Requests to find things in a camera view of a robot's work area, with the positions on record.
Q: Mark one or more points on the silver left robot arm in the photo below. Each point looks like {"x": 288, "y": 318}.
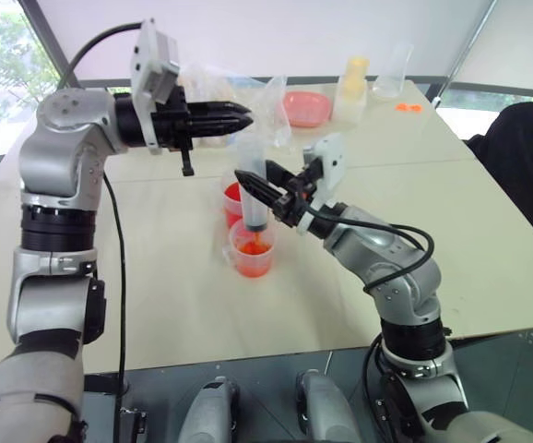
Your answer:
{"x": 59, "y": 157}

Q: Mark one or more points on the clear bottle with yellow cap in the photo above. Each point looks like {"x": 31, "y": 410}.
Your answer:
{"x": 351, "y": 92}

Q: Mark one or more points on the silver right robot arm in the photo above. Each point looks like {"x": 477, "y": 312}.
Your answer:
{"x": 405, "y": 281}

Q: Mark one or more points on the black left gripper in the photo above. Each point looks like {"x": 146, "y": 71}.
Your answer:
{"x": 172, "y": 120}

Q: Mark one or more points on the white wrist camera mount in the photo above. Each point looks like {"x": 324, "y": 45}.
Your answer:
{"x": 331, "y": 161}
{"x": 149, "y": 60}

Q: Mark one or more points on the pink plastic bowl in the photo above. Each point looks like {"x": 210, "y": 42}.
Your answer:
{"x": 307, "y": 108}

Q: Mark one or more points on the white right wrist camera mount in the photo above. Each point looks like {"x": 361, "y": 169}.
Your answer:
{"x": 331, "y": 161}

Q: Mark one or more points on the crumpled clear plastic bag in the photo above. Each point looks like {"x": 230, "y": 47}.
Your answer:
{"x": 211, "y": 83}

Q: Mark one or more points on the plastic cup with red liquid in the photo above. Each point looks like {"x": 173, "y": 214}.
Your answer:
{"x": 253, "y": 258}

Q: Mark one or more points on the grey window frame bar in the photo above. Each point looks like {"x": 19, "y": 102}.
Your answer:
{"x": 471, "y": 37}
{"x": 45, "y": 32}

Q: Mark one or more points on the grey rounded robot part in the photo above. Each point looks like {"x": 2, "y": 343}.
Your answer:
{"x": 326, "y": 406}
{"x": 211, "y": 410}

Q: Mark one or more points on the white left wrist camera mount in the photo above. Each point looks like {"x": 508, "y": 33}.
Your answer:
{"x": 149, "y": 60}

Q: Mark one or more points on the clear plastic syringe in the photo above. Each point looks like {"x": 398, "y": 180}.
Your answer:
{"x": 253, "y": 210}

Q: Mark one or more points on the small orange plastic pieces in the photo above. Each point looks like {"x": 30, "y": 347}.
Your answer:
{"x": 408, "y": 108}

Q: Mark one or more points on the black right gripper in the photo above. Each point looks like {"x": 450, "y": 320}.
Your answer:
{"x": 294, "y": 198}

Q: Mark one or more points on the red-tinted plastic cup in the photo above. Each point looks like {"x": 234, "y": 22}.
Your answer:
{"x": 232, "y": 203}

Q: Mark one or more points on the clear plastic measuring beaker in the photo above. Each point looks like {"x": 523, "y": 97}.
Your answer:
{"x": 393, "y": 78}

